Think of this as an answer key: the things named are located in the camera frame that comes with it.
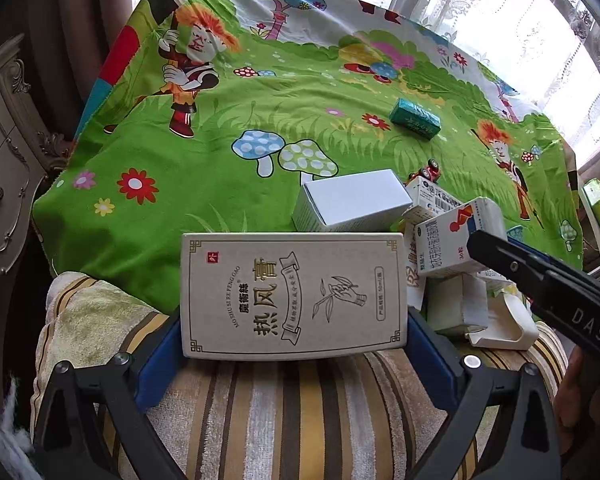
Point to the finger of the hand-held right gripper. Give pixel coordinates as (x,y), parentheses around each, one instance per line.
(505,265)

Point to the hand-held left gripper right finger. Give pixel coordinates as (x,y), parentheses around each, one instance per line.
(435,360)

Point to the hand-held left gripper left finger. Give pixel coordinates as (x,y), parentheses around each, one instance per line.
(155,375)

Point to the white red blue medicine box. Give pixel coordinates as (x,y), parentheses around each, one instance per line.
(450,245)

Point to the white barcode medicine box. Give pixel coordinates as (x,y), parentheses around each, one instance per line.
(430,197)

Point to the beige carton box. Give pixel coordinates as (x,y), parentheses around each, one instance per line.
(290,295)

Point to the person's right hand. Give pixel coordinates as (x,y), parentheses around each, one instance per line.
(590,400)

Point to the open white carton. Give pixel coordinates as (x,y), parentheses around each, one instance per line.
(452,305)

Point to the white plastic tray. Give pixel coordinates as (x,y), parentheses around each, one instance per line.
(515,332)

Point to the white windowsill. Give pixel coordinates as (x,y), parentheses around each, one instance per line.
(597,250)

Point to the long white orange box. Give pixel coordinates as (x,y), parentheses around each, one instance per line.
(414,272)

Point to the green tissue pack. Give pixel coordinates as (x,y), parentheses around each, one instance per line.
(597,202)

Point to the red toy truck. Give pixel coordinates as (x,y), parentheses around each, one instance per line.
(430,172)

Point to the striped beige towel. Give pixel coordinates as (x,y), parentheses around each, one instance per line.
(290,420)

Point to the plain white box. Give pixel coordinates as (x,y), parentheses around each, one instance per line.
(350,200)

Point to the small teal box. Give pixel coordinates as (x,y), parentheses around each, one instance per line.
(415,117)

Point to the white ornate nightstand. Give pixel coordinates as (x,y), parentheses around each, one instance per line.
(5,170)

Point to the white lace curtain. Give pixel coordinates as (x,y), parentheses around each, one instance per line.
(530,10)

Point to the green cartoon printed bedsheet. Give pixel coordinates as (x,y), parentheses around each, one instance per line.
(230,110)

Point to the brown curtain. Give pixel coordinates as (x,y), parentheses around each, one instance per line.
(80,20)

